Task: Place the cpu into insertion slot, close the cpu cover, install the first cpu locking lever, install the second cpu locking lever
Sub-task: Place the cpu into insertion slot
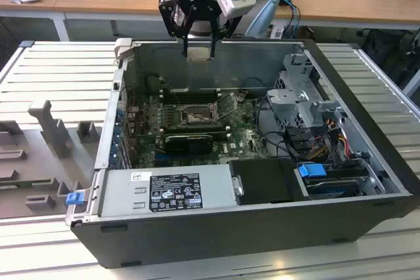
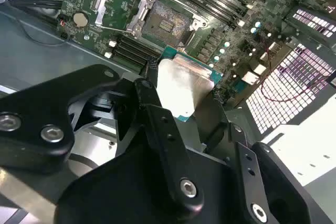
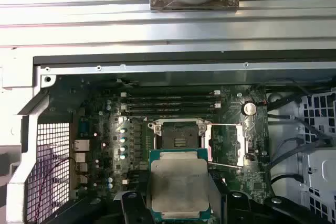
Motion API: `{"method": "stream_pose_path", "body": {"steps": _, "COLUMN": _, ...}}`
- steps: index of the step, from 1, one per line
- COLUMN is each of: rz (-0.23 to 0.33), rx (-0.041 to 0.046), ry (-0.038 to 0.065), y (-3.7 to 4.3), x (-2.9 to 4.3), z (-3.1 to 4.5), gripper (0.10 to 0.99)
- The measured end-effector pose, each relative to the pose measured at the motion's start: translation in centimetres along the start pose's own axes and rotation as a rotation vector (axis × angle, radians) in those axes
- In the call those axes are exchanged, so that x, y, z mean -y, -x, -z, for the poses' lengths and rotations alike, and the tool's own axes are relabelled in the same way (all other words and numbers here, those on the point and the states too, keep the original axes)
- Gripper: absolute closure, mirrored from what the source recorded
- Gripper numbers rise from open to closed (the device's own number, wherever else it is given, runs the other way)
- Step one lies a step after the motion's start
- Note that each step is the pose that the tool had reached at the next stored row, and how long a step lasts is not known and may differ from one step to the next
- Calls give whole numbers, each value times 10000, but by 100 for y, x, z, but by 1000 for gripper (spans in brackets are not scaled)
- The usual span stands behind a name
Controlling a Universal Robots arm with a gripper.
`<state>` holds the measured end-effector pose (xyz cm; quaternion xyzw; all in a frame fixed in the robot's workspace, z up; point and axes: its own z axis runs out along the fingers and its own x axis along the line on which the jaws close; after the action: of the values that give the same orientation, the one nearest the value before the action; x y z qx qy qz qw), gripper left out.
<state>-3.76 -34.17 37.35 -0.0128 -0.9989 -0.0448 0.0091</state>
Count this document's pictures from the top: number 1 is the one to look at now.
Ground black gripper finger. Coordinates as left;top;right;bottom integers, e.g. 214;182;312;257
159;0;195;62
209;10;244;60

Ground silver CPU plate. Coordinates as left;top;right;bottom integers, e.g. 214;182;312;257
186;47;211;63

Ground metal CPU socket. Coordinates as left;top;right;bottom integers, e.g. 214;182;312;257
176;102;220;127

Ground blue expansion slot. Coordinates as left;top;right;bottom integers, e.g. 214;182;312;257
154;152;186;160

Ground pale blue teach pendant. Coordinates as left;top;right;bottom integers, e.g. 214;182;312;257
244;0;280;39

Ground grey plastic case latch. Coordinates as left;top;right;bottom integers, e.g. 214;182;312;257
114;37;133;61

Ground silver metal drive cage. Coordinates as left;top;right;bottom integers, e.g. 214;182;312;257
264;52;348;130

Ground green motherboard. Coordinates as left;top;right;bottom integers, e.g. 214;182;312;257
126;91;273;168

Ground black graphics card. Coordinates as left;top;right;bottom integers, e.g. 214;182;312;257
163;133;213;155

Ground black plastic shroud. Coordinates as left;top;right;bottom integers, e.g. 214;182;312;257
227;157;311;206

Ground blue disk carrier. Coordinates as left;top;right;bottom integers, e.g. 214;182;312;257
297;161;327;181

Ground silver power supply unit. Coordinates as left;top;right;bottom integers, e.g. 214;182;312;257
96;164;238;218

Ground grey parts rack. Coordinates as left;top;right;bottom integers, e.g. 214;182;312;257
0;99;104;220

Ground hard disk drive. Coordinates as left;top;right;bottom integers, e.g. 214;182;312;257
304;178;362;199

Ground black open PC case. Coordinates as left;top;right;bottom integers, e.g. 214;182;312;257
65;37;415;270

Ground blue plastic latch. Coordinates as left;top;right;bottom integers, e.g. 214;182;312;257
66;192;83;207

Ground green RAM stick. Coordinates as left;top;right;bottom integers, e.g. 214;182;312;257
0;180;55;190

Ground blue cable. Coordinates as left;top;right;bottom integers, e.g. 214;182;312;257
278;0;302;37

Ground black cable bundle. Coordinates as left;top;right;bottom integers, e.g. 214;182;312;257
255;94;316;163

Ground yellow red power wires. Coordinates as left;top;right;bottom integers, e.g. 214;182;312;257
310;130;350;161

